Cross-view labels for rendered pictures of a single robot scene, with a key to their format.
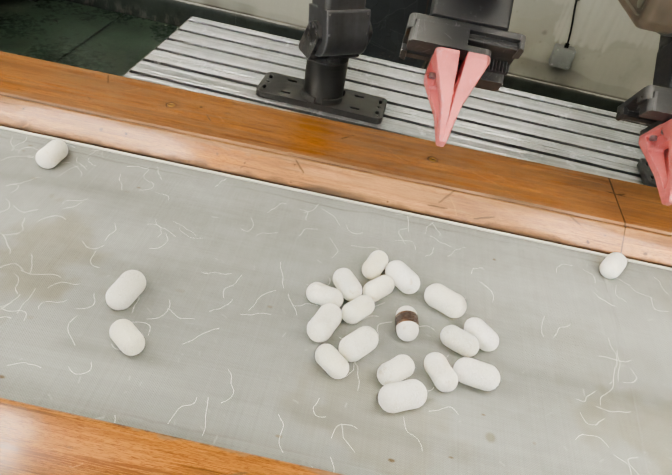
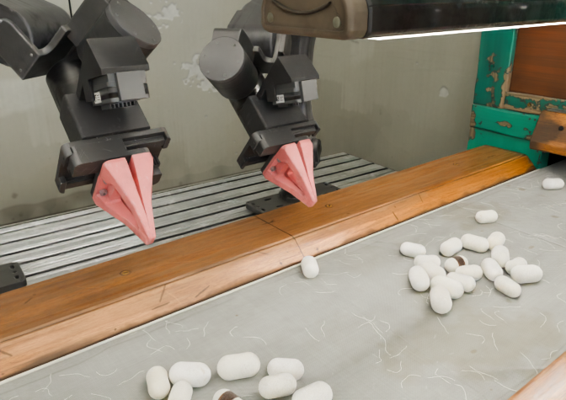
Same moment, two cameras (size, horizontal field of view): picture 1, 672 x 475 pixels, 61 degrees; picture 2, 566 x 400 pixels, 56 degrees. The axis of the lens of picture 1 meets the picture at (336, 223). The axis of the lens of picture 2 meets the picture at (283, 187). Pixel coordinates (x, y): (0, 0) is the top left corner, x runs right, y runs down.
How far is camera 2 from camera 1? 13 cm
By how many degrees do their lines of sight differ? 40
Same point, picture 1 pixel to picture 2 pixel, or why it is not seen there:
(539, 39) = not seen: hidden behind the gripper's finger
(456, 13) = (102, 130)
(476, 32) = (126, 139)
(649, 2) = (348, 18)
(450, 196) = (165, 290)
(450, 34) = (108, 148)
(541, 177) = (215, 239)
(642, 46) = not seen: hidden behind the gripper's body
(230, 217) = not seen: outside the picture
